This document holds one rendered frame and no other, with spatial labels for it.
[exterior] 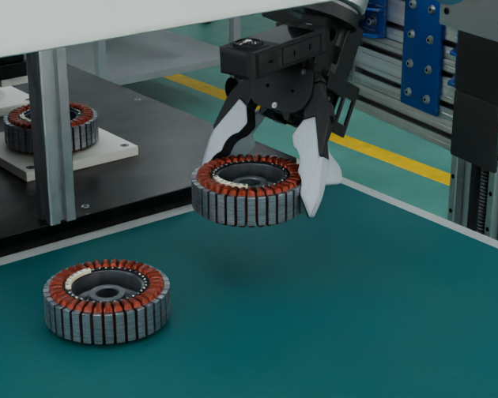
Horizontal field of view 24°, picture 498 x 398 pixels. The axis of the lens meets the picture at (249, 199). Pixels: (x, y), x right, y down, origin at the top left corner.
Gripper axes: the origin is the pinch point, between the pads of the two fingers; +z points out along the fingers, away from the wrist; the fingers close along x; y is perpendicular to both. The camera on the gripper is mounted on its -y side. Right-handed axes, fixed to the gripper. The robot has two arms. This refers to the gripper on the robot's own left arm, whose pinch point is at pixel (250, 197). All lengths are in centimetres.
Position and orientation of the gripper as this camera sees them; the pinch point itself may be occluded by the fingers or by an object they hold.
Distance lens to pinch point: 110.1
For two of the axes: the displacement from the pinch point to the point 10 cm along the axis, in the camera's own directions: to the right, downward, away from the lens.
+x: -7.8, -2.3, 5.8
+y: 5.5, 2.1, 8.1
